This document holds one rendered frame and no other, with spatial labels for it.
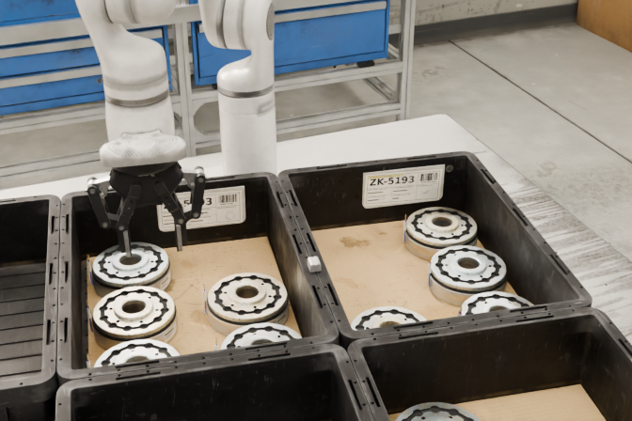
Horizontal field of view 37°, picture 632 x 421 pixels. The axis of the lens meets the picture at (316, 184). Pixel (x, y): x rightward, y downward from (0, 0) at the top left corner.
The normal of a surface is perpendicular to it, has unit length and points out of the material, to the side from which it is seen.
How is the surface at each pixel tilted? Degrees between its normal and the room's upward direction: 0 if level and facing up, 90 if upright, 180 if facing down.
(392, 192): 90
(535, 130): 0
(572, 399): 0
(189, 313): 0
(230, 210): 90
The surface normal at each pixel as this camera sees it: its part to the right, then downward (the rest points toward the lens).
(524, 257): -0.98, 0.11
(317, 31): 0.37, 0.45
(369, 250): 0.00, -0.88
